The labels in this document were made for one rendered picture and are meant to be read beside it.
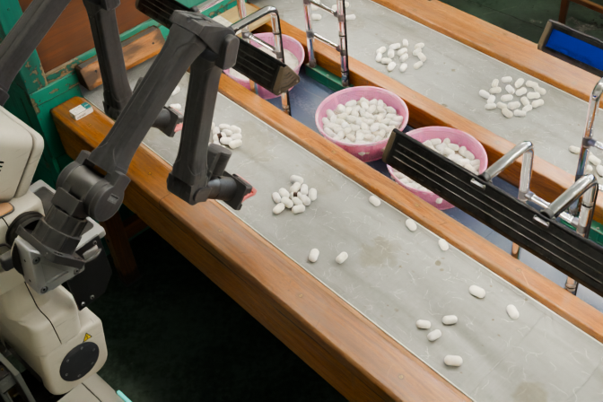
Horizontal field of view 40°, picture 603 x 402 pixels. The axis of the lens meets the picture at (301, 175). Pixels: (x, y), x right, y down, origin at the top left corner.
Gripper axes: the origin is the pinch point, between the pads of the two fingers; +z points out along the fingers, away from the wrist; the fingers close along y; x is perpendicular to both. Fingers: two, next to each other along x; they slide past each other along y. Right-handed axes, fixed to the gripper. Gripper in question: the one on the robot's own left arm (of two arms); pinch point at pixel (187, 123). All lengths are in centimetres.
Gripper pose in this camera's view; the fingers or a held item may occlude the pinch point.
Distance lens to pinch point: 239.0
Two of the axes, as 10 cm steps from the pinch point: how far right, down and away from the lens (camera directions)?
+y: -6.7, -4.6, 5.8
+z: 6.2, 1.0, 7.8
